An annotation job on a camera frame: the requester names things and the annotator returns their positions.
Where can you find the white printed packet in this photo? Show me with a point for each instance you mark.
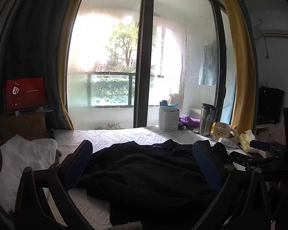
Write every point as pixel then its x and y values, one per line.
pixel 229 143

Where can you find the blue bag roll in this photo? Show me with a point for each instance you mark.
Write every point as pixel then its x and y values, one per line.
pixel 168 105

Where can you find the small grey pouch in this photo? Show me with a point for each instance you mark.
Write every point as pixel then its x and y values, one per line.
pixel 182 126

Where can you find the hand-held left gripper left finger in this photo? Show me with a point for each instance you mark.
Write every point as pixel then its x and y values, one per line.
pixel 79 165

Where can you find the white quilted bed cover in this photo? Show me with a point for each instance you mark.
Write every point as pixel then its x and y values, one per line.
pixel 134 136

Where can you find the black garment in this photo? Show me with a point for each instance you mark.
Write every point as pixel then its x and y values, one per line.
pixel 146 172

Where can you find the black open case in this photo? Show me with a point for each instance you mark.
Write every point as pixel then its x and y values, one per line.
pixel 271 105

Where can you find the balcony railing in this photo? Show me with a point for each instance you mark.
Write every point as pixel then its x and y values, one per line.
pixel 110 73

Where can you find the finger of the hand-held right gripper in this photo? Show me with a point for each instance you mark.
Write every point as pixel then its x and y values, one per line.
pixel 242 157
pixel 259 145

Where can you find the cardboard box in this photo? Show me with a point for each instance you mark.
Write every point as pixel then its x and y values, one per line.
pixel 21 127

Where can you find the dark door frame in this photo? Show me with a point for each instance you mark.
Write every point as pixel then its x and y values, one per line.
pixel 220 64

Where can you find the tablet stand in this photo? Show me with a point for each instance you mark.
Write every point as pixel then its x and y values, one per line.
pixel 30 111

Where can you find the white cartoon mug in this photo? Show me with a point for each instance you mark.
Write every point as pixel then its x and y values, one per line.
pixel 224 131

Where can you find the potted plant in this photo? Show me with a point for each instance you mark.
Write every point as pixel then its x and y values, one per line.
pixel 114 125

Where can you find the purple cloth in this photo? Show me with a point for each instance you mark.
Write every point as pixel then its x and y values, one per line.
pixel 189 121

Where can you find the tablet with red screen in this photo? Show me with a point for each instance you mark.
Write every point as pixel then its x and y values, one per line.
pixel 25 93

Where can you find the pale blue hanging garment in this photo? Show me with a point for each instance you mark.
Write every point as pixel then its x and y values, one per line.
pixel 208 64

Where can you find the stainless steel tumbler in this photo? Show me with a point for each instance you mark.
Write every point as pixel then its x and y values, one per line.
pixel 206 122

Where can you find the yellow curtain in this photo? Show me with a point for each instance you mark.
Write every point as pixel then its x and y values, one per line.
pixel 63 52
pixel 244 64

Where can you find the white perforated basket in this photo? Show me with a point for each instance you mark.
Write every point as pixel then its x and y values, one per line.
pixel 169 122

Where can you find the dark sliding door post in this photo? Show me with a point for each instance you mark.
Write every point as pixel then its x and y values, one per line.
pixel 144 64

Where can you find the white cloth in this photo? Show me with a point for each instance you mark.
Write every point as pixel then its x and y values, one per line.
pixel 19 160

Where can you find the wall air conditioner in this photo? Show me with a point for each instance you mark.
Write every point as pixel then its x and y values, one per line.
pixel 278 33

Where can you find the outdoor air conditioner unit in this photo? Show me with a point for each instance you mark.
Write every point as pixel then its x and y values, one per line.
pixel 195 112

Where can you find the yellow crumpled bag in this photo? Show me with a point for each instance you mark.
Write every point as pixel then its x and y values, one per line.
pixel 246 140

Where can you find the dark teal curtain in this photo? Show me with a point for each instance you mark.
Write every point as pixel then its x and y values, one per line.
pixel 38 40

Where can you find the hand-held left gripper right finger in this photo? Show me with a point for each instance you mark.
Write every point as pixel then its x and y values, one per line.
pixel 206 167

